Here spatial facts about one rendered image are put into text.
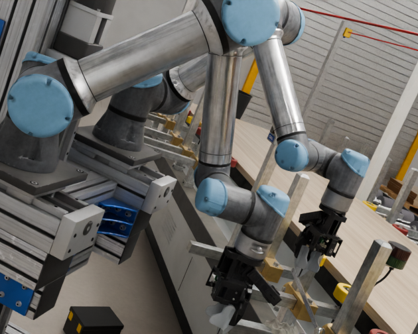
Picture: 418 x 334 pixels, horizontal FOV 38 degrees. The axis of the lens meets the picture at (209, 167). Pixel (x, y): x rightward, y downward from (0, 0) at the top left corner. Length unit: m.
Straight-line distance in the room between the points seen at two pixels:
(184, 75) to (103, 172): 0.37
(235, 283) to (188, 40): 0.53
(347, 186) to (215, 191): 0.43
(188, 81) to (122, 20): 7.47
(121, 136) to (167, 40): 0.63
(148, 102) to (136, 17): 7.53
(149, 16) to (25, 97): 8.18
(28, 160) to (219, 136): 0.41
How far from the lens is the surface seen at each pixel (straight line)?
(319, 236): 1.58
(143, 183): 1.73
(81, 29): 1.54
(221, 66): 1.32
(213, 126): 1.35
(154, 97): 1.77
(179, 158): 2.84
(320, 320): 2.07
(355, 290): 1.57
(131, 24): 9.27
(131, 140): 1.76
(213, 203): 1.26
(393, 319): 1.82
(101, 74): 1.15
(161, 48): 1.16
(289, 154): 1.47
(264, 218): 1.30
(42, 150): 1.31
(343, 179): 1.57
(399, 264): 1.57
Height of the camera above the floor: 1.46
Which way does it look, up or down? 12 degrees down
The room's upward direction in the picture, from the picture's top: 22 degrees clockwise
